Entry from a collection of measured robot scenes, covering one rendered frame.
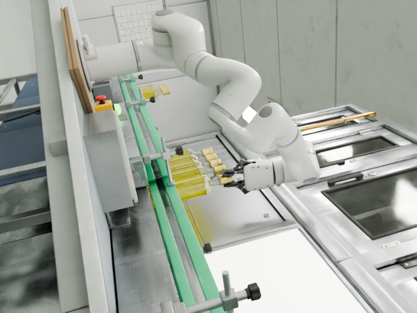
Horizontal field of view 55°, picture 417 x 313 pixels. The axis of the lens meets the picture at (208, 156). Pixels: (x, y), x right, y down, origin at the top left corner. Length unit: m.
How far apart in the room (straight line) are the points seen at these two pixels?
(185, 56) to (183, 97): 6.40
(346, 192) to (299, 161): 0.43
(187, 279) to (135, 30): 6.43
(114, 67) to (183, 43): 0.23
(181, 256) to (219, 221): 0.41
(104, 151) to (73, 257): 0.27
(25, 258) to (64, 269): 0.65
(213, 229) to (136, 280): 0.48
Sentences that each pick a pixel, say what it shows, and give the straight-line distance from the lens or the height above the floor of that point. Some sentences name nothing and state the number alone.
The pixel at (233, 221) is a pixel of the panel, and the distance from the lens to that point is 1.39.
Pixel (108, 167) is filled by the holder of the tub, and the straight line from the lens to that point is 1.04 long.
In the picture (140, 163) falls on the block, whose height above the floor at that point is 0.87.
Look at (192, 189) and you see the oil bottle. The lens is 1.33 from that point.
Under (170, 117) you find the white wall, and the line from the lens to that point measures 7.61.
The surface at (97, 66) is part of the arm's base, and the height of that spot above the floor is 0.82.
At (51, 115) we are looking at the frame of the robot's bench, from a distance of 1.11.
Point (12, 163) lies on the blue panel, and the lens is 1.53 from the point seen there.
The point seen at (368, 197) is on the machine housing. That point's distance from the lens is 1.59.
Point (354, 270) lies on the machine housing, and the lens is 1.21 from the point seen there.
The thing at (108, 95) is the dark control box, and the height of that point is 0.82.
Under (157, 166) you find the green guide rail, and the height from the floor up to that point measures 0.93.
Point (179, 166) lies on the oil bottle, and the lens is 1.44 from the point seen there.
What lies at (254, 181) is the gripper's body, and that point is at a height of 1.23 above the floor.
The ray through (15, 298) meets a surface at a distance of 1.39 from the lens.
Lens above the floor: 0.85
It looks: 11 degrees up
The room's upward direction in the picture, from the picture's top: 77 degrees clockwise
